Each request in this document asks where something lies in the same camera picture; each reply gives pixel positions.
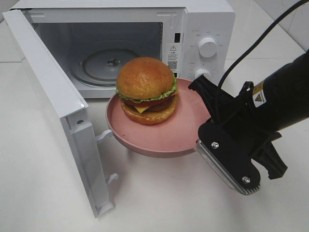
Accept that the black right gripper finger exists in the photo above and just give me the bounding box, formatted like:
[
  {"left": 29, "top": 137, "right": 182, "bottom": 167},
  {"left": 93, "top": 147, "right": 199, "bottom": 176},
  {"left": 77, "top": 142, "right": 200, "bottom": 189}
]
[
  {"left": 188, "top": 75, "right": 233, "bottom": 121},
  {"left": 252, "top": 142, "right": 288, "bottom": 179}
]

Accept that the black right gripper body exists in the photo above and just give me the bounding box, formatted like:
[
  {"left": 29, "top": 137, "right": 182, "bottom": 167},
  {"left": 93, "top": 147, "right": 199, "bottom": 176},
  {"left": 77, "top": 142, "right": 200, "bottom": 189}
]
[{"left": 207, "top": 92, "right": 281, "bottom": 157}]

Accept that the pink round plate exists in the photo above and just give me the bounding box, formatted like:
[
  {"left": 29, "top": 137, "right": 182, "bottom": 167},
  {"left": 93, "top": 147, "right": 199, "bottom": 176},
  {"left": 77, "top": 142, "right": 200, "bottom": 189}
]
[{"left": 106, "top": 78, "right": 210, "bottom": 158}]

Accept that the toy hamburger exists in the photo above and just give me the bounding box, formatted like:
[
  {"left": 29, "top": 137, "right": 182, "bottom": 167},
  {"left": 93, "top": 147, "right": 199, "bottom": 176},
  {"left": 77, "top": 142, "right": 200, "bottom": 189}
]
[{"left": 116, "top": 57, "right": 178, "bottom": 125}]

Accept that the white microwave door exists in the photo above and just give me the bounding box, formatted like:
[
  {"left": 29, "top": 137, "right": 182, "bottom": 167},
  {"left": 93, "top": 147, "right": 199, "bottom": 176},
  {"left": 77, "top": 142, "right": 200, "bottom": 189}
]
[{"left": 4, "top": 10, "right": 118, "bottom": 217}]

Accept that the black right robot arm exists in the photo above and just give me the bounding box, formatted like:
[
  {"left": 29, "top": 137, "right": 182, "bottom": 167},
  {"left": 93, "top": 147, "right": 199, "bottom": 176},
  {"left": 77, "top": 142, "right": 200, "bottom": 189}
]
[{"left": 189, "top": 53, "right": 309, "bottom": 182}]

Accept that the lower white round knob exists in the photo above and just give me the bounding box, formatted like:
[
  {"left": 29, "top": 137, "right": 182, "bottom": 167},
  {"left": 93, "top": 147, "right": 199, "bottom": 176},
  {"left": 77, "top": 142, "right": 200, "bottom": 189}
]
[{"left": 194, "top": 68, "right": 211, "bottom": 79}]

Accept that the white round knob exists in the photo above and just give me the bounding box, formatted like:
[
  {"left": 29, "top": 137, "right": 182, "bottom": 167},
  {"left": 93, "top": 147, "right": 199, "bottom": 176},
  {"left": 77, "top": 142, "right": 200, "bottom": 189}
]
[
  {"left": 197, "top": 36, "right": 218, "bottom": 58},
  {"left": 194, "top": 68, "right": 211, "bottom": 79}
]

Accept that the upper white round knob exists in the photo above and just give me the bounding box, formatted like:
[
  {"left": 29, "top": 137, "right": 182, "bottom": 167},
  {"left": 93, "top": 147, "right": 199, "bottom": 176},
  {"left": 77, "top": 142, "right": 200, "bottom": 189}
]
[{"left": 197, "top": 36, "right": 218, "bottom": 58}]

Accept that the white warning label sticker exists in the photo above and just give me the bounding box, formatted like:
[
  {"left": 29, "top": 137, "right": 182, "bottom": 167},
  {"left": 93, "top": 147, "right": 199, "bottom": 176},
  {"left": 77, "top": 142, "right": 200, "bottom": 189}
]
[{"left": 166, "top": 43, "right": 181, "bottom": 73}]

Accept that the glass microwave turntable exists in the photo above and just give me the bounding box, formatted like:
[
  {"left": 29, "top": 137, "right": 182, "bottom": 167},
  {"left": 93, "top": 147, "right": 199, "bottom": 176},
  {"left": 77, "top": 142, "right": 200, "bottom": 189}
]
[{"left": 70, "top": 49, "right": 138, "bottom": 87}]

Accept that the white microwave oven body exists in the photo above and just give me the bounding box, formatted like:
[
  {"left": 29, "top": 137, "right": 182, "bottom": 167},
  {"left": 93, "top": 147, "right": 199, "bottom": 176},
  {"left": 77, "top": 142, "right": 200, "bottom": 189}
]
[{"left": 9, "top": 0, "right": 235, "bottom": 99}]

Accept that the black camera cable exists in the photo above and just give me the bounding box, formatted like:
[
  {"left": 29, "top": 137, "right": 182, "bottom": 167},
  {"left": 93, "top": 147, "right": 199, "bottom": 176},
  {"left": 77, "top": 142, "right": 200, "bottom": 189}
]
[{"left": 213, "top": 0, "right": 307, "bottom": 124}]

